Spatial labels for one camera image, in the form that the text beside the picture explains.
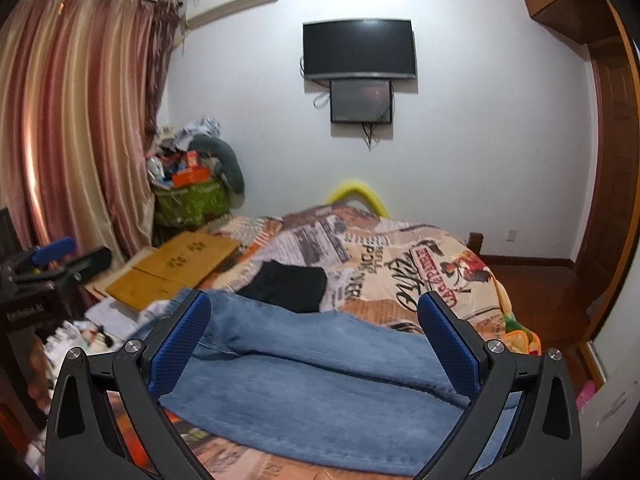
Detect wooden door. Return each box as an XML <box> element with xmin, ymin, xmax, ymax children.
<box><xmin>575</xmin><ymin>12</ymin><xmax>639</xmax><ymax>342</ymax></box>

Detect white papers pile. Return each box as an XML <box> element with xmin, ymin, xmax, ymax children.
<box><xmin>44</xmin><ymin>297</ymin><xmax>169</xmax><ymax>363</ymax></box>

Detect small dark wall monitor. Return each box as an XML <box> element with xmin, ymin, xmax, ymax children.
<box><xmin>330</xmin><ymin>79</ymin><xmax>393</xmax><ymax>125</ymax></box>

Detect black wall television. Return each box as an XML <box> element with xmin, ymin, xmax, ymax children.
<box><xmin>303</xmin><ymin>18</ymin><xmax>418</xmax><ymax>80</ymax></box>

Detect black folded garment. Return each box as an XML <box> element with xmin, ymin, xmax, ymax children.
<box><xmin>236</xmin><ymin>260</ymin><xmax>328</xmax><ymax>314</ymax></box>

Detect pink striped curtain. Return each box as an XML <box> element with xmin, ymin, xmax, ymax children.
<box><xmin>1</xmin><ymin>0</ymin><xmax>180</xmax><ymax>266</ymax></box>

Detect grey pillow on pile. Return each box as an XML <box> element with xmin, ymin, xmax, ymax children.
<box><xmin>189</xmin><ymin>134</ymin><xmax>245</xmax><ymax>195</ymax></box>

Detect wooden overhead cabinet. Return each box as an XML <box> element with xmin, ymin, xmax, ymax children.
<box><xmin>525</xmin><ymin>0</ymin><xmax>620</xmax><ymax>44</ymax></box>

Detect blue denim jeans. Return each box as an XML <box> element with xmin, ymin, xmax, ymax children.
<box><xmin>160</xmin><ymin>290</ymin><xmax>469</xmax><ymax>476</ymax></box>

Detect flat cardboard box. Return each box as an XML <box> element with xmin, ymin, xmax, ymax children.
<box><xmin>106</xmin><ymin>232</ymin><xmax>240</xmax><ymax>312</ymax></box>

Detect orange box on pile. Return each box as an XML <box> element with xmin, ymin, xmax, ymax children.
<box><xmin>171</xmin><ymin>167</ymin><xmax>212</xmax><ymax>188</ymax></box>

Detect patterned bed blanket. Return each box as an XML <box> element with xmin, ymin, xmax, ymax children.
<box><xmin>106</xmin><ymin>202</ymin><xmax>542</xmax><ymax>480</ymax></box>

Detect yellow curved headboard piece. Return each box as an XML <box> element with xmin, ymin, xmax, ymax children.
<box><xmin>326</xmin><ymin>179</ymin><xmax>390</xmax><ymax>218</ymax></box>

